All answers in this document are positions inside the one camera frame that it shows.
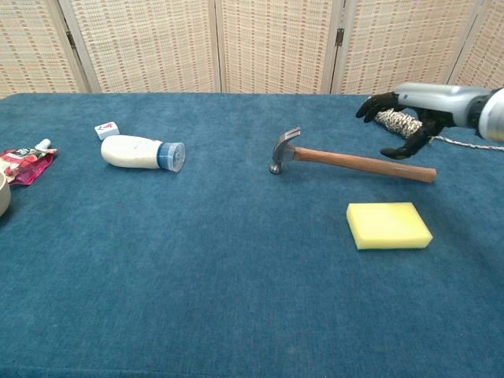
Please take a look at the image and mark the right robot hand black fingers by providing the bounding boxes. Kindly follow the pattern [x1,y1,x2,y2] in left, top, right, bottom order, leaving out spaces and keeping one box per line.
[356,83,491,161]

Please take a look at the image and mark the wooden handled claw hammer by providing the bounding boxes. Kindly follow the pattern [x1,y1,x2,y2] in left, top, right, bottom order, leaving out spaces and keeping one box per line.
[269,126,437,184]

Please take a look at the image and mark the yellow sponge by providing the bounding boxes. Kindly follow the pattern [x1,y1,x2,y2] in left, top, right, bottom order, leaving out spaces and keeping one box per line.
[346,202,434,251]

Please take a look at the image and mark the blue tablecloth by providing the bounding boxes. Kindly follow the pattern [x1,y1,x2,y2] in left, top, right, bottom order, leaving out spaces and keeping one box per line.
[0,92,504,378]

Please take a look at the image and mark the woven folding screen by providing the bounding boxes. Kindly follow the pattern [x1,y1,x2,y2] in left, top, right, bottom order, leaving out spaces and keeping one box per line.
[0,0,504,99]

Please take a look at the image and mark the white squeeze bottle blue cap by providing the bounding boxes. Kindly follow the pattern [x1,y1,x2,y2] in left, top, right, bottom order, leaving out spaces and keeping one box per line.
[100,134,186,173]

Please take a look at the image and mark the white mahjong tile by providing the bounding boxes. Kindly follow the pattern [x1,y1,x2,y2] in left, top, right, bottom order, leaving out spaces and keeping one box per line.
[94,120,120,141]

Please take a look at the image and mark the red drink pouch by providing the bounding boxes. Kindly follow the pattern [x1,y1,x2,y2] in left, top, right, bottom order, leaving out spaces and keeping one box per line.
[0,138,58,186]

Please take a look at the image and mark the beige bowl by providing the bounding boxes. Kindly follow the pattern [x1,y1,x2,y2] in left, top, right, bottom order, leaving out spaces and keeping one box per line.
[0,172,12,218]

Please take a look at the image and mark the braided rope bundle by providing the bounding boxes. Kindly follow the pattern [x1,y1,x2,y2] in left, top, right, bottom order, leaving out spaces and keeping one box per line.
[373,109,504,151]

